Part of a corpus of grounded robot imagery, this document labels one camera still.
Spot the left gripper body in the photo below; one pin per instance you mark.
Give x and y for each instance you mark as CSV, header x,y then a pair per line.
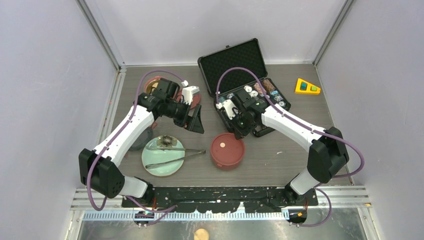
x,y
179,113

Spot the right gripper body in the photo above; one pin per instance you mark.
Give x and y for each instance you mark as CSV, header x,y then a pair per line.
x,y
241,124

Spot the red lunch box lid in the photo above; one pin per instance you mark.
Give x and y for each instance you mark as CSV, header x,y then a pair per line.
x,y
196,99
228,149

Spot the red steel-lined lunch box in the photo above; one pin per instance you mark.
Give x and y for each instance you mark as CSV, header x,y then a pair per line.
x,y
227,160

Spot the red lunch box with food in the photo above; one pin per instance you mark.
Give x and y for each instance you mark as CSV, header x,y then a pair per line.
x,y
151,84

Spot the light green ceramic plate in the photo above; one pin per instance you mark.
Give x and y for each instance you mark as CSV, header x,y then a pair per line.
x,y
163,171

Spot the metal tongs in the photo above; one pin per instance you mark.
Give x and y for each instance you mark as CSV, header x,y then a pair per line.
x,y
159,156

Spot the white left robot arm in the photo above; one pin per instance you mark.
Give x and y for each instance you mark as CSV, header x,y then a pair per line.
x,y
99,167

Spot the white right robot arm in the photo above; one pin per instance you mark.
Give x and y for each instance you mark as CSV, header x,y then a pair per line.
x,y
327,153

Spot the black poker chip case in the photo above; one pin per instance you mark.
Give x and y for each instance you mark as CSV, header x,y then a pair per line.
x,y
247,55

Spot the yellow triangular toy block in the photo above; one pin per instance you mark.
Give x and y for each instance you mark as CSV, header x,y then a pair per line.
x,y
307,88

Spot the round beige object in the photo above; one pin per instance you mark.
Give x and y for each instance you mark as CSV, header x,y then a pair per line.
x,y
201,234

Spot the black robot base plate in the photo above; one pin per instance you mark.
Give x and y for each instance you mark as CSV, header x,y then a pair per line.
x,y
253,199

